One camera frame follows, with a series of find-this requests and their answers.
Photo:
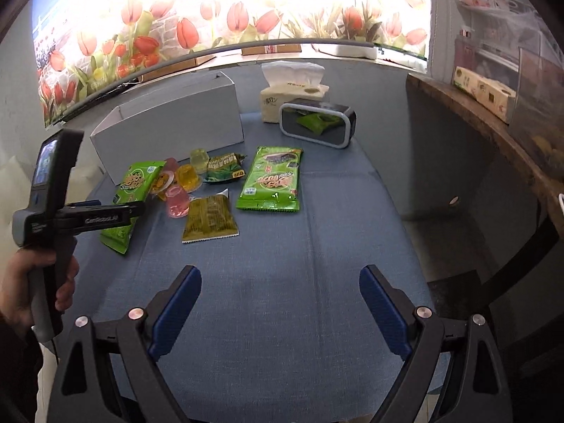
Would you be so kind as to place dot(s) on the small pink jelly cup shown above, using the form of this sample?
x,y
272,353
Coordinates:
x,y
171,165

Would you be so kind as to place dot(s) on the olive green snack packet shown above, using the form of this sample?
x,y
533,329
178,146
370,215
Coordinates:
x,y
209,218

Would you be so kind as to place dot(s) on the black mirror clock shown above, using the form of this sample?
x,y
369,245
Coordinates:
x,y
317,124

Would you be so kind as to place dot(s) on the person's left forearm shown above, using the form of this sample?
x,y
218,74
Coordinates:
x,y
17,374

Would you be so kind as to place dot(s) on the clear plastic container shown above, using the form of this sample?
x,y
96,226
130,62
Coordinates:
x,y
539,105

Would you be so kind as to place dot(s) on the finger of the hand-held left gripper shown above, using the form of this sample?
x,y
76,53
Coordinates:
x,y
101,219

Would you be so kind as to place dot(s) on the tissue pack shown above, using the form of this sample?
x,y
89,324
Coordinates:
x,y
288,92

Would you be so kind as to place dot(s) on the white foam block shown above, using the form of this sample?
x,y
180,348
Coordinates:
x,y
348,50

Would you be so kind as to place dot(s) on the pale yellow jelly cup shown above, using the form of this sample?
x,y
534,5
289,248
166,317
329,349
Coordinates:
x,y
199,161

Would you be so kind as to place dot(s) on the white cardboard box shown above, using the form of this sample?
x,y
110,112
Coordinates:
x,y
176,127

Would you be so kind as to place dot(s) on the blue tablecloth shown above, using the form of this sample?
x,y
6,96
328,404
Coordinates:
x,y
282,264

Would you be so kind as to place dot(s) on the person's left hand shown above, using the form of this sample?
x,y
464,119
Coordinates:
x,y
15,286

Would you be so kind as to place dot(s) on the pink bottle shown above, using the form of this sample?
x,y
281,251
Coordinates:
x,y
463,50

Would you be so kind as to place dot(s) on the tulip wall poster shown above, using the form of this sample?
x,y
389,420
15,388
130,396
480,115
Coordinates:
x,y
176,22

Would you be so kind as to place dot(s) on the wooden shelf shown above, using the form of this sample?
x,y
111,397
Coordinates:
x,y
476,127

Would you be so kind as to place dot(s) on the large green snack packet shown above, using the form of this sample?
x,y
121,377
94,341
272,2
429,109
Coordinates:
x,y
134,183
271,180

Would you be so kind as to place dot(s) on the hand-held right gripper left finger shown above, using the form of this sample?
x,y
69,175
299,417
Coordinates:
x,y
175,313

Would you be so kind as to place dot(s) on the small dark green snack packet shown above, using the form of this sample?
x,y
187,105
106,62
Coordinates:
x,y
224,168

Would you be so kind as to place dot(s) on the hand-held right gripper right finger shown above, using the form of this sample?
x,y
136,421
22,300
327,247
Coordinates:
x,y
384,313

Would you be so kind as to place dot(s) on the beige tissue box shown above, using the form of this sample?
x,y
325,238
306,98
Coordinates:
x,y
482,92

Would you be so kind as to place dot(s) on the flat brown cardboard box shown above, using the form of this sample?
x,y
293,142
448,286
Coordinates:
x,y
180,67

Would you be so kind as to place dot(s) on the orange jelly cup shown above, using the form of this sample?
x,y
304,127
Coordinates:
x,y
164,183

